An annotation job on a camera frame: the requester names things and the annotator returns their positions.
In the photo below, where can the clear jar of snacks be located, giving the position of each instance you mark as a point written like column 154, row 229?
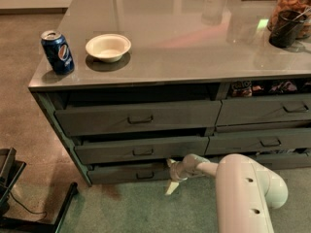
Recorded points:
column 295, row 5

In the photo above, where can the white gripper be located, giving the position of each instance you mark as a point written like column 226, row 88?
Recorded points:
column 179, row 171

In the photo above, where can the grey drawer cabinet with countertop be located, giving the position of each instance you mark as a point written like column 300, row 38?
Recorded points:
column 181, row 50

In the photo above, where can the blue Pepsi soda can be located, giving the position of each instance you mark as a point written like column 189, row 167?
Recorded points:
column 57, row 52

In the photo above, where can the black mesh cup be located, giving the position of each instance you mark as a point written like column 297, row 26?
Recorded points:
column 289, row 24

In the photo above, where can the white paper bowl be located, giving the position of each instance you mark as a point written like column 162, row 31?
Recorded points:
column 108, row 47

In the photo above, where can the grey drawer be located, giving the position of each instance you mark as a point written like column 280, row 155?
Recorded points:
column 129, row 173
column 259, row 141
column 264, row 109
column 96, row 120
column 141, row 149
column 281, row 161

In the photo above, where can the black stand base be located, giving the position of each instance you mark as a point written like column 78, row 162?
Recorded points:
column 18, row 213

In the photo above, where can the snack bags in drawer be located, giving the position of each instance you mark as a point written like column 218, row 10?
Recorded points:
column 273, row 87

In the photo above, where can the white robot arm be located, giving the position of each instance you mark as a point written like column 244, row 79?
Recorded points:
column 245, row 190

